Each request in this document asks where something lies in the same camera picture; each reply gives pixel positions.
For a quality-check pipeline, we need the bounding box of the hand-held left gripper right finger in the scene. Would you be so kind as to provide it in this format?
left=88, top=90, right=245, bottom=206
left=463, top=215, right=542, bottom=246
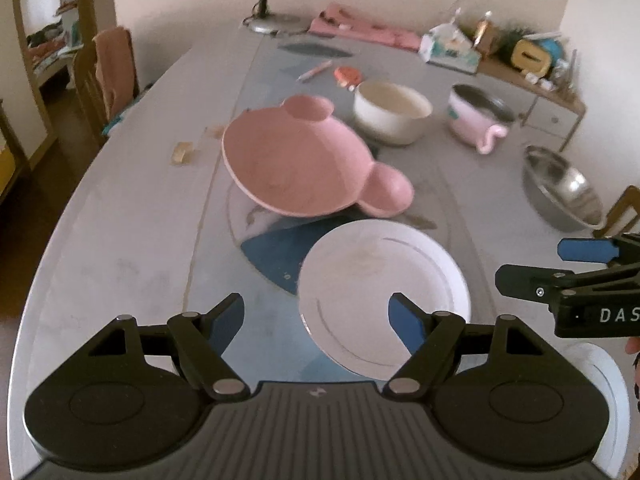
left=382, top=292, right=543, bottom=403

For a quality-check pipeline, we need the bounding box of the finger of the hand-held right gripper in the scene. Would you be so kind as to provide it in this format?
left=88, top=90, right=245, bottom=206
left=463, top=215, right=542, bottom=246
left=557, top=232, right=640, bottom=267
left=495, top=263, right=640, bottom=307

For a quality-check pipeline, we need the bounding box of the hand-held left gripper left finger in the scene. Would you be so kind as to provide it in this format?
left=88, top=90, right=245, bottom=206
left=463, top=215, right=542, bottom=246
left=89, top=292, right=251, bottom=403

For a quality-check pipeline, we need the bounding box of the white round plate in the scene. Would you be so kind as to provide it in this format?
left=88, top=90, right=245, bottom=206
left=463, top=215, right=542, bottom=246
left=565, top=342, right=632, bottom=476
left=297, top=219, right=472, bottom=380

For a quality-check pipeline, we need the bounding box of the stainless steel bowl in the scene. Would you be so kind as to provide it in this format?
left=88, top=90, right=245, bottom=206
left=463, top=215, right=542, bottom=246
left=521, top=145, right=606, bottom=233

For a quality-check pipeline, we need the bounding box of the pink pot with handle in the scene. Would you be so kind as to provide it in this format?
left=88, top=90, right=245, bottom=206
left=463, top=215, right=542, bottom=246
left=446, top=83, right=517, bottom=156

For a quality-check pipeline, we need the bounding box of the wooden chair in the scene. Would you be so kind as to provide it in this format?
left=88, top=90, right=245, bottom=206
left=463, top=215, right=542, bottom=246
left=72, top=27, right=143, bottom=146
left=592, top=185, right=640, bottom=238

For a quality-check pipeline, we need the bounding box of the printed clear table mat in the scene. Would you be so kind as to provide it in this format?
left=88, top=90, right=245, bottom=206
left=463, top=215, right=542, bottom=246
left=182, top=35, right=506, bottom=386

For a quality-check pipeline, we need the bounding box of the white cabinet with drawers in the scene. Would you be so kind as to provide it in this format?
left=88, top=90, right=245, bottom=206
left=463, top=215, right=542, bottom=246
left=475, top=55, right=587, bottom=153

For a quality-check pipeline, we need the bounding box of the pink bear-shaped plate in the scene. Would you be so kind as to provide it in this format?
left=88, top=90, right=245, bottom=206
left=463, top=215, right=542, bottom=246
left=221, top=94, right=416, bottom=220

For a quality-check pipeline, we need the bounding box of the yellow tissue holder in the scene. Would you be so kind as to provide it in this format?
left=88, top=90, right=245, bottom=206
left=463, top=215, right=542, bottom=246
left=510, top=37, right=553, bottom=72

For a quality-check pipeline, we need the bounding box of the cream ceramic bowl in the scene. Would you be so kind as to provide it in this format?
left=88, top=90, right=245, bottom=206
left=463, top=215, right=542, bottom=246
left=353, top=80, right=434, bottom=147

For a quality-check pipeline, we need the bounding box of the teal tissue box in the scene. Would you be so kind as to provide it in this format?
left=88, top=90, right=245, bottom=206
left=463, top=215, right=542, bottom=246
left=419, top=22, right=483, bottom=75

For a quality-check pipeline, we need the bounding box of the amber liquid bottle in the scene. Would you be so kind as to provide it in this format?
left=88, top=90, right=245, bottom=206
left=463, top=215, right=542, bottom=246
left=472, top=10, right=496, bottom=43

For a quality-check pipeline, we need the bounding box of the pink and white pen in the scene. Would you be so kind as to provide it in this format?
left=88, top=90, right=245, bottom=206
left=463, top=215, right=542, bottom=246
left=296, top=59, right=333, bottom=82

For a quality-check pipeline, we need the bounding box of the pink cloth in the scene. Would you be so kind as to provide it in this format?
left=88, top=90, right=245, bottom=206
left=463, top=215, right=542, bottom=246
left=95, top=26, right=141, bottom=121

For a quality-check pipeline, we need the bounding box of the pink printed bag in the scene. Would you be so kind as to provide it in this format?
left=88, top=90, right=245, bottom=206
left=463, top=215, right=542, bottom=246
left=307, top=2, right=423, bottom=52

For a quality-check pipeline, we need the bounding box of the cluttered wooden bookshelf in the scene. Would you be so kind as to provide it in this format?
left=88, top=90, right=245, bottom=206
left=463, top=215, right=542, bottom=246
left=22, top=0, right=86, bottom=91

